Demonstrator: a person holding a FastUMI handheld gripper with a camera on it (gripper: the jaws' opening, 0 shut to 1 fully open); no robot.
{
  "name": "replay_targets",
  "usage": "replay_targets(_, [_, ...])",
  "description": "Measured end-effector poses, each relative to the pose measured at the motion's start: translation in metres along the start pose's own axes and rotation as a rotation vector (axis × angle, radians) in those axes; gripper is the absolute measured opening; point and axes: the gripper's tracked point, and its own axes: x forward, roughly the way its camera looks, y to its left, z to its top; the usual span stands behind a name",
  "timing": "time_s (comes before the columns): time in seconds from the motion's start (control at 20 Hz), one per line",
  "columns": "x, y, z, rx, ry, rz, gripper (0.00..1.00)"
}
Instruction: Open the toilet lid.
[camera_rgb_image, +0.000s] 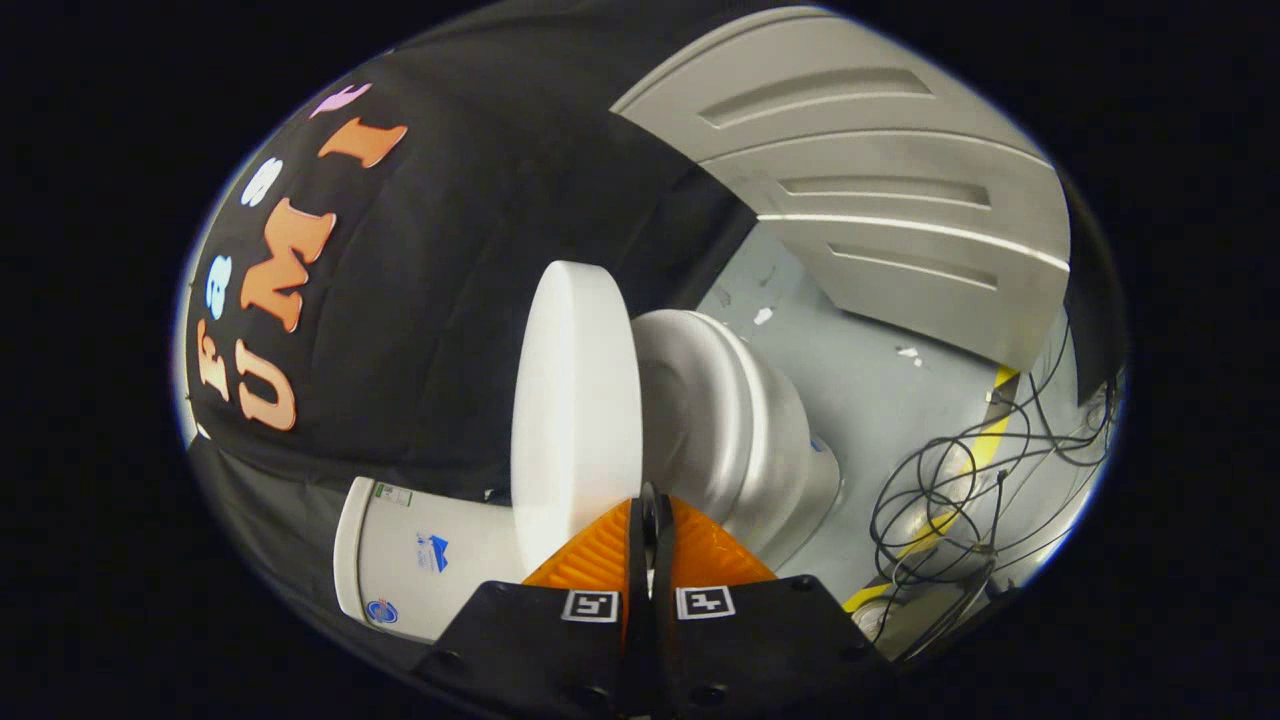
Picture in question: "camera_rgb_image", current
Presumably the black backdrop cloth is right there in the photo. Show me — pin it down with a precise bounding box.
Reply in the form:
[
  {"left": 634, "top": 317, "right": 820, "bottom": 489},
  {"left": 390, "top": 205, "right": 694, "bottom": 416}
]
[{"left": 185, "top": 0, "right": 761, "bottom": 683}]

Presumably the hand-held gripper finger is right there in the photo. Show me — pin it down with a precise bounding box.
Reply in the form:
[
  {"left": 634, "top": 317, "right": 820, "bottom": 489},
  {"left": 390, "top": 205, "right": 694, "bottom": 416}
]
[
  {"left": 652, "top": 483, "right": 896, "bottom": 716},
  {"left": 415, "top": 483, "right": 651, "bottom": 716}
]

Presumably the tangle of black cables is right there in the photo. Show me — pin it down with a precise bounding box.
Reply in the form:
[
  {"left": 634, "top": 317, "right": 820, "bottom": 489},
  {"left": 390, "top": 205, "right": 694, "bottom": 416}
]
[{"left": 866, "top": 318, "right": 1123, "bottom": 663}]

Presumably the dark panel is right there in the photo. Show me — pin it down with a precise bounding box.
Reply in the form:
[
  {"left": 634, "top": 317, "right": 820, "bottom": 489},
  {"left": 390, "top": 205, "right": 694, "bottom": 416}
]
[{"left": 1058, "top": 168, "right": 1132, "bottom": 407}]

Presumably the white toilet lid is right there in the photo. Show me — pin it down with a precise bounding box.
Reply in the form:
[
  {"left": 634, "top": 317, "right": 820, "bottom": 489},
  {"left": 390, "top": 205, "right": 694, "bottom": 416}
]
[{"left": 510, "top": 260, "right": 644, "bottom": 577}]

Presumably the white plastic drawer cabinet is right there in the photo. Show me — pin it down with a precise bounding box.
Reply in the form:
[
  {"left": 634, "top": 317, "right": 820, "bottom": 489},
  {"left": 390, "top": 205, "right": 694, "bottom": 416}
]
[{"left": 610, "top": 5, "right": 1073, "bottom": 374}]

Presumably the yellow floor tape strip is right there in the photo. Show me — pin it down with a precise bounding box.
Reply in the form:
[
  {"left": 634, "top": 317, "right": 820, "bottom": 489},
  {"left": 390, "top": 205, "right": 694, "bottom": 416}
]
[{"left": 843, "top": 365, "right": 1020, "bottom": 614}]

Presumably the white ceramic toilet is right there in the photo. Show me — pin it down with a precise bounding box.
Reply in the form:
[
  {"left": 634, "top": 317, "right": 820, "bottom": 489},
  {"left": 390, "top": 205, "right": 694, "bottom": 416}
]
[{"left": 333, "top": 308, "right": 844, "bottom": 644}]

